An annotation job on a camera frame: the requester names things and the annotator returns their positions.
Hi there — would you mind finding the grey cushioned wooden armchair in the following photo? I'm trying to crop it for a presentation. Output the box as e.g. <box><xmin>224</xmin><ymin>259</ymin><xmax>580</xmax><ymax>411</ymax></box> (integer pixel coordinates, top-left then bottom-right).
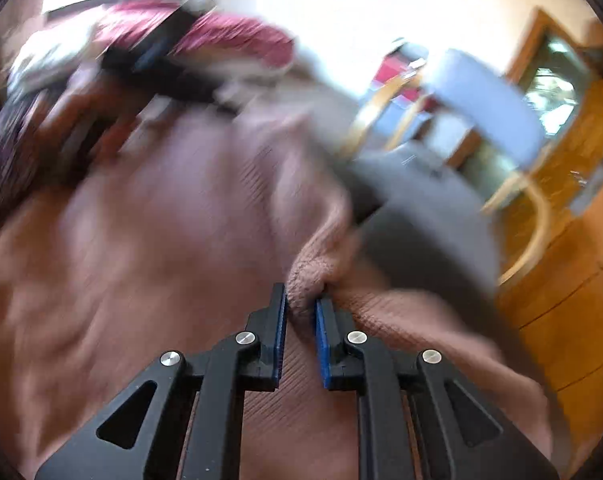
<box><xmin>341</xmin><ymin>50</ymin><xmax>551</xmax><ymax>291</ymax></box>

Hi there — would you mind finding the bed with red blanket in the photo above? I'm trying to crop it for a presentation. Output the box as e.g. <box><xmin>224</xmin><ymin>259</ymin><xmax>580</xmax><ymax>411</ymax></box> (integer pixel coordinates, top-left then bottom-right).
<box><xmin>95</xmin><ymin>0</ymin><xmax>295</xmax><ymax>70</ymax></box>

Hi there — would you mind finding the pink knitted sweater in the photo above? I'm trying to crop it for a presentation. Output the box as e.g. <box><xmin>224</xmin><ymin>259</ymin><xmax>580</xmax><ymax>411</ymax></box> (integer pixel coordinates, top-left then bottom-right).
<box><xmin>0</xmin><ymin>110</ymin><xmax>552</xmax><ymax>479</ymax></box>

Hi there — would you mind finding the wooden wardrobe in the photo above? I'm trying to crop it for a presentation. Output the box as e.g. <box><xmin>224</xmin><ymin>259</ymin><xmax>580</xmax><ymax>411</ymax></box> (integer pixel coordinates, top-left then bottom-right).
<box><xmin>497</xmin><ymin>9</ymin><xmax>603</xmax><ymax>471</ymax></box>

